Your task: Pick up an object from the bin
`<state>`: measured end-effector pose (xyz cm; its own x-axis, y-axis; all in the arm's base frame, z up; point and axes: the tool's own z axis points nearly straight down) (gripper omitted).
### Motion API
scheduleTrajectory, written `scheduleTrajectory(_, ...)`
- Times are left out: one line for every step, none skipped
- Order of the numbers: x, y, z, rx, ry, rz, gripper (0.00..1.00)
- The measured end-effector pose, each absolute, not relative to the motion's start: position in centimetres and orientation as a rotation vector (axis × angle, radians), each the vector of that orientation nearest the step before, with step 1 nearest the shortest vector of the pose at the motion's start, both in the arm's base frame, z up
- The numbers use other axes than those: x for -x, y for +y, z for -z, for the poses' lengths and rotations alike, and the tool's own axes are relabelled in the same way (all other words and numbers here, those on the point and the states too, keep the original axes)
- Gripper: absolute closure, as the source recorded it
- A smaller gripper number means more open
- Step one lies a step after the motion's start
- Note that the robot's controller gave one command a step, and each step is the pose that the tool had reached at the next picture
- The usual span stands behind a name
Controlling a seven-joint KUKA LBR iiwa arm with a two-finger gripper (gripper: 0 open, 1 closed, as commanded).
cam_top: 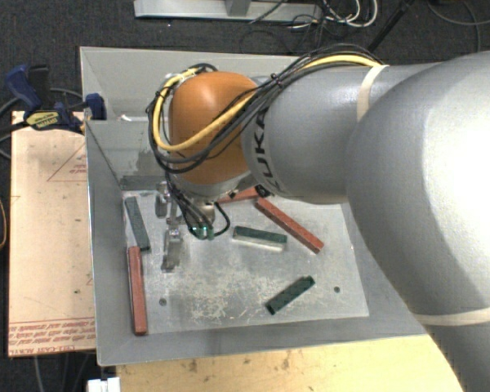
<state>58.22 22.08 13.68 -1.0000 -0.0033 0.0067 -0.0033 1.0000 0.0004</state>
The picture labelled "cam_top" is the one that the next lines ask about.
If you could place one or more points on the brown cardboard board red print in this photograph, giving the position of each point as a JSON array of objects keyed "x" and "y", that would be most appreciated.
[{"x": 45, "y": 239}]

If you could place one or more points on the grey metal bin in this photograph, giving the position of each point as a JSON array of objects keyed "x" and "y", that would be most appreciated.
[{"x": 228, "y": 300}]

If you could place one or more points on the dark green flat block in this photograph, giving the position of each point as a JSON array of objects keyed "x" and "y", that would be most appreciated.
[
  {"x": 137, "y": 224},
  {"x": 290, "y": 295},
  {"x": 259, "y": 236}
]

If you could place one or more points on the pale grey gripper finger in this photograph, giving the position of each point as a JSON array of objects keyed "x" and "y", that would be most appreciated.
[
  {"x": 172, "y": 251},
  {"x": 162, "y": 202}
]

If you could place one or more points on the red-brown flat block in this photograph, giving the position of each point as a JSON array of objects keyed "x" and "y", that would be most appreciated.
[
  {"x": 137, "y": 292},
  {"x": 290, "y": 225},
  {"x": 241, "y": 195}
]

